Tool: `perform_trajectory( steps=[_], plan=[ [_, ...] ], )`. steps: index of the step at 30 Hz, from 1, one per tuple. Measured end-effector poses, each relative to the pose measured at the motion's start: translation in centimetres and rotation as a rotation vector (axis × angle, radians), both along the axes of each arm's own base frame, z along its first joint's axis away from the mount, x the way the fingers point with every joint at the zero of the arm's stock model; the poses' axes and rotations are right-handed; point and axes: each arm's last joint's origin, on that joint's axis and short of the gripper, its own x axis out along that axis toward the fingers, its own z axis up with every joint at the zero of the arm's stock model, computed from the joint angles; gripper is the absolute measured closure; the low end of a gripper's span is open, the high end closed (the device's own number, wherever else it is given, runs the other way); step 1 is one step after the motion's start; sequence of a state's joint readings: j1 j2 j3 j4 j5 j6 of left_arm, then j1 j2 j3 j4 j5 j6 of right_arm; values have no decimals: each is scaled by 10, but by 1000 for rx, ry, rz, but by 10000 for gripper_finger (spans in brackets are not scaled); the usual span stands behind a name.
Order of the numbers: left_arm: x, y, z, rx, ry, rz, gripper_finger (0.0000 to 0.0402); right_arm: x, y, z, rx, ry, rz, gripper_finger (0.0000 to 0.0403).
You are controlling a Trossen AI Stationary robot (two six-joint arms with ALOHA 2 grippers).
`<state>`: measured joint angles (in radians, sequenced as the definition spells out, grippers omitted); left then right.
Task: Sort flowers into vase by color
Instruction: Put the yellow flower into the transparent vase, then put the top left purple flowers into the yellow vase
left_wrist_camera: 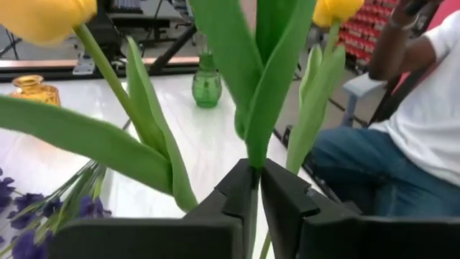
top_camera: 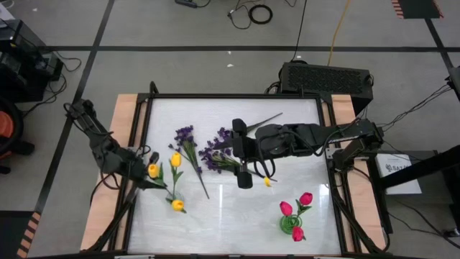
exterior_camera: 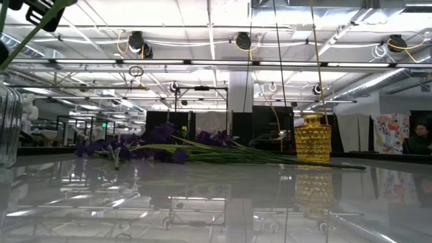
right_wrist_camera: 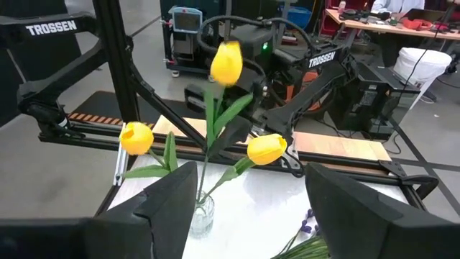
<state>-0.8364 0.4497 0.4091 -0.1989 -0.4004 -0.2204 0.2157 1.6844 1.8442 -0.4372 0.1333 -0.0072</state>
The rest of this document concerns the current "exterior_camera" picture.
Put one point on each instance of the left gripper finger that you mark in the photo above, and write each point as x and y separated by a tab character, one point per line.
55	22

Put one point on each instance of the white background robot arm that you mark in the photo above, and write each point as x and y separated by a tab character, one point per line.
28	111

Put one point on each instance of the clear ribbed glass vase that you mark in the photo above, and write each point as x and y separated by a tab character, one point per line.
11	128

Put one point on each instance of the amber textured glass vase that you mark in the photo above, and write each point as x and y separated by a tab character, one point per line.
314	141

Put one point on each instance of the long ceiling light bar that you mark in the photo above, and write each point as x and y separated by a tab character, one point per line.
219	62

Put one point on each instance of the white curtain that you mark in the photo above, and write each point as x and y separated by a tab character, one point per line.
352	131

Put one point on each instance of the floral patterned cloth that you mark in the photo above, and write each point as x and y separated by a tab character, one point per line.
389	133

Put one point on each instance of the person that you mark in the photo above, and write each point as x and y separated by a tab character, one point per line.
420	141

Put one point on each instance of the black workcell frame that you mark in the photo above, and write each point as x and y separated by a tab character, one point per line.
202	88

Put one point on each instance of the silver ventilation duct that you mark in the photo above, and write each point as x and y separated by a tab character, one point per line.
381	79

